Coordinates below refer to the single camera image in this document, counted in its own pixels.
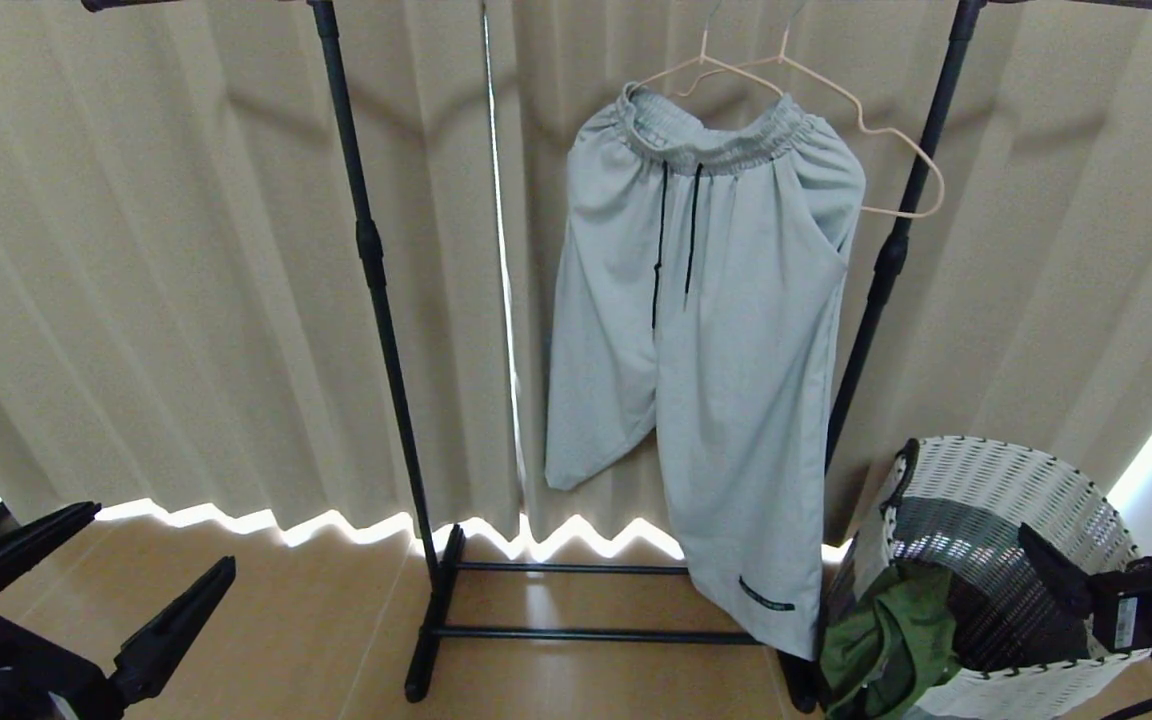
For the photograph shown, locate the pink clothes hanger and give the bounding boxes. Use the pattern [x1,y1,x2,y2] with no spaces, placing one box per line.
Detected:
[676,0,947,219]
[636,0,787,101]

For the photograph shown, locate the black clothes rack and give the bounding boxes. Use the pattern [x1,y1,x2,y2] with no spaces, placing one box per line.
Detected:
[81,0,1152,713]

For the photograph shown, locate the green long-sleeved shirt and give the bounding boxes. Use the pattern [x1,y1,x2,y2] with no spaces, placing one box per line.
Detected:
[816,562,962,720]

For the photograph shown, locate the pale grey shorts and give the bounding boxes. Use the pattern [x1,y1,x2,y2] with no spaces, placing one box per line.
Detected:
[544,82,867,661]

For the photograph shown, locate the white laundry basket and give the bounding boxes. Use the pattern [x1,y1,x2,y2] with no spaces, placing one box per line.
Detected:
[821,435,1152,720]

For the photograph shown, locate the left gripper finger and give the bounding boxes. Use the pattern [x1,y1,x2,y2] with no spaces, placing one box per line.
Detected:
[0,501,103,605]
[110,556,238,709]

